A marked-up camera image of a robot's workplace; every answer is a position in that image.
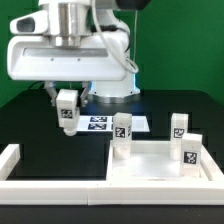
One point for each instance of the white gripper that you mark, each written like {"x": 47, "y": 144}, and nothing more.
{"x": 30, "y": 56}

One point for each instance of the white square table top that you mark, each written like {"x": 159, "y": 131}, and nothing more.
{"x": 150, "y": 161}

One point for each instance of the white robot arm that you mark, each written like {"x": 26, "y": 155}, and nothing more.
{"x": 76, "y": 41}

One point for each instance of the white U-shaped obstacle fence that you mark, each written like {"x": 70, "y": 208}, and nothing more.
{"x": 98, "y": 192}

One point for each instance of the white AprilTag base plate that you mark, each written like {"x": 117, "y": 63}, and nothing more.
{"x": 105, "y": 124}

